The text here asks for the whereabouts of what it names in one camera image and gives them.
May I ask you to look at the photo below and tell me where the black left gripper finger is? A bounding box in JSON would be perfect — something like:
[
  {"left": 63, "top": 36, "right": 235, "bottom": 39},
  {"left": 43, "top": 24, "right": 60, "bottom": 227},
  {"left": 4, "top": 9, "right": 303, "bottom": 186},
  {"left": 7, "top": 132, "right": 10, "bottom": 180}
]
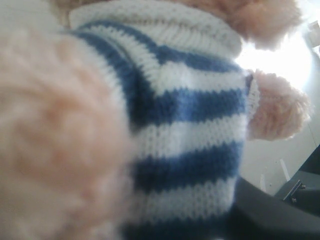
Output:
[{"left": 224, "top": 179, "right": 320, "bottom": 240}]

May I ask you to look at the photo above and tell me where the tan teddy bear striped shirt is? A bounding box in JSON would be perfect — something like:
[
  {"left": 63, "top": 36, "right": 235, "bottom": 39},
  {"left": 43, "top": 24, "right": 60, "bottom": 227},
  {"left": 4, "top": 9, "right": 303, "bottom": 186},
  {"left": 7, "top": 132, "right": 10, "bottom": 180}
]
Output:
[{"left": 0, "top": 0, "right": 311, "bottom": 240}]

